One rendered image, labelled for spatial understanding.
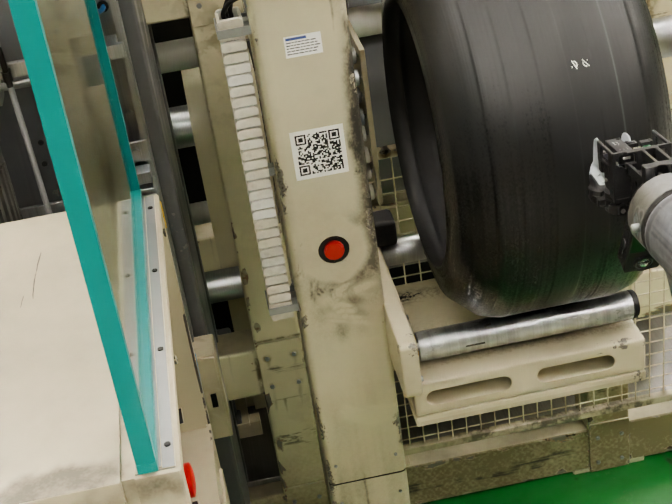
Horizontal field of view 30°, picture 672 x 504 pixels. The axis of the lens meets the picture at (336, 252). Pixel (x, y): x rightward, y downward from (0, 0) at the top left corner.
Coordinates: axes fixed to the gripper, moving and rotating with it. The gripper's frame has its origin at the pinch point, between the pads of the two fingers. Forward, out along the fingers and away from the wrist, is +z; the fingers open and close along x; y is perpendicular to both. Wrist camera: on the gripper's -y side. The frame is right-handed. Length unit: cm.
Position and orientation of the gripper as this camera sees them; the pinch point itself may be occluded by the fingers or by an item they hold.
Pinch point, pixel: (604, 167)
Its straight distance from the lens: 161.1
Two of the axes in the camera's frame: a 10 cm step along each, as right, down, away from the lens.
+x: -9.8, 1.9, -0.7
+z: -1.4, -3.9, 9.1
